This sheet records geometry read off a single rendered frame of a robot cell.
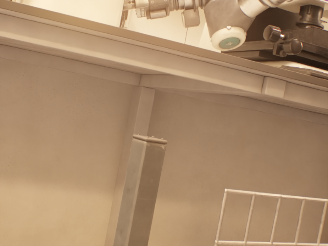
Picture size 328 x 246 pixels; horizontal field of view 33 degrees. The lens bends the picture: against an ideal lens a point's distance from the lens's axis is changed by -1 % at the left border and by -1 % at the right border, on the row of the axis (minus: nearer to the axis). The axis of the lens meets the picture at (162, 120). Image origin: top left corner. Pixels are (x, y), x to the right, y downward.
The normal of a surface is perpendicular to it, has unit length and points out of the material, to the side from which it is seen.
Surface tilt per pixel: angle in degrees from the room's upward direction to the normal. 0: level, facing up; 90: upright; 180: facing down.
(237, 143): 90
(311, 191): 90
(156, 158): 90
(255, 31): 117
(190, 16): 90
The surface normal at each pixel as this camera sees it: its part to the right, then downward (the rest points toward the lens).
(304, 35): -0.90, -0.16
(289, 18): 0.28, 0.51
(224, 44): 0.07, 0.91
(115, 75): 0.40, 0.08
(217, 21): -0.67, -0.18
